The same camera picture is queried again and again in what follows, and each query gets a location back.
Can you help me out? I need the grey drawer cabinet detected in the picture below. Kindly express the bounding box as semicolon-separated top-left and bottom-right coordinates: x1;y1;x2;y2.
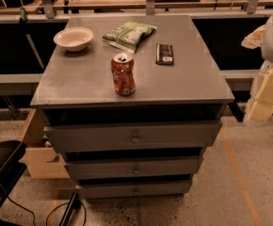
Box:
31;15;233;188

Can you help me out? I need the grey top drawer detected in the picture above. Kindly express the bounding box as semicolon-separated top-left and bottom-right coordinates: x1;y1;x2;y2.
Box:
44;121;221;153

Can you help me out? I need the grey drawer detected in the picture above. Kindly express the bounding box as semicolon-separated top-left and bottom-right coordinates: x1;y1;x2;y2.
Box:
79;179;192;200
44;121;221;153
65;157;202;180

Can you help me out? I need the dark chocolate bar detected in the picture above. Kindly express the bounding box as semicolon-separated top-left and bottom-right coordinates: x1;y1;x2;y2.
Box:
155;43;174;65

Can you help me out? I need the green chip bag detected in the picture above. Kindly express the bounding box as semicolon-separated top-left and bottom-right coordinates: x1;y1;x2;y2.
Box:
103;22;157;54

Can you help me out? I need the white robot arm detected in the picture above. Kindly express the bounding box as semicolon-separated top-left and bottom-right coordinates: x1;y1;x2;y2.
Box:
241;14;273;124

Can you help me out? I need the white bowl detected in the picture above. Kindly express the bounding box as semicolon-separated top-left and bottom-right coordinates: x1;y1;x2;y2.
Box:
54;27;93;52

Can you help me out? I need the grey bottom drawer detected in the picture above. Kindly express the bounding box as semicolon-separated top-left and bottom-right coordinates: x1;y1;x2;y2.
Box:
79;179;192;200

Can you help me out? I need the black floor cable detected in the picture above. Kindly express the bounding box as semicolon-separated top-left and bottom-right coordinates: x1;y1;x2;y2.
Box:
4;191;88;226

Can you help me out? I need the grey middle drawer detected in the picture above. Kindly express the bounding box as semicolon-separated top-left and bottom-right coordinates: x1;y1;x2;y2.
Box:
65;157;202;180

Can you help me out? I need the red crushed soda can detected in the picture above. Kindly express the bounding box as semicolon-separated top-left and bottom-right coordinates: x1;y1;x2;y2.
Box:
111;52;136;96

